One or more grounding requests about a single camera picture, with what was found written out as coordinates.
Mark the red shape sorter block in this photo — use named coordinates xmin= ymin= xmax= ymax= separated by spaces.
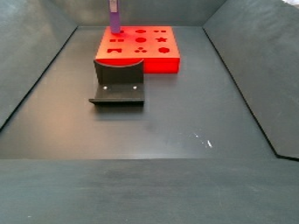
xmin=95 ymin=26 xmax=181 ymax=74

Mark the purple rectangular peg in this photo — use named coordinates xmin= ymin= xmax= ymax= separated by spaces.
xmin=107 ymin=0 xmax=120 ymax=33

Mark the black curved holder bracket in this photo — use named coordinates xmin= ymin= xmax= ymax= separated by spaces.
xmin=88 ymin=59 xmax=145 ymax=105

